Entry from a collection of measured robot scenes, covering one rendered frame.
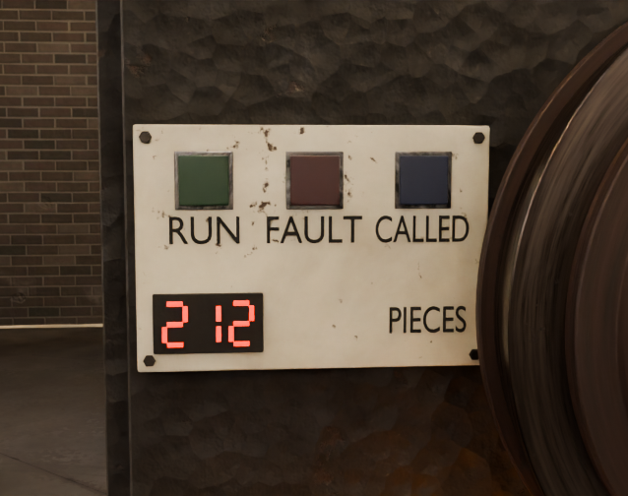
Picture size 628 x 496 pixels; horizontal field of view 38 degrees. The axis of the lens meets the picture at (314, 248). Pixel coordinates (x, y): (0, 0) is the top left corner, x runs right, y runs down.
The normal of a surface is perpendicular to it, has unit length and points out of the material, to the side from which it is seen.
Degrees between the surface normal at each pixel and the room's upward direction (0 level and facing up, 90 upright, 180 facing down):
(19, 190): 90
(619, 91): 90
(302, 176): 90
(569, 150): 90
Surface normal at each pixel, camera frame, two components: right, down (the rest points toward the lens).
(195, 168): 0.09, 0.10
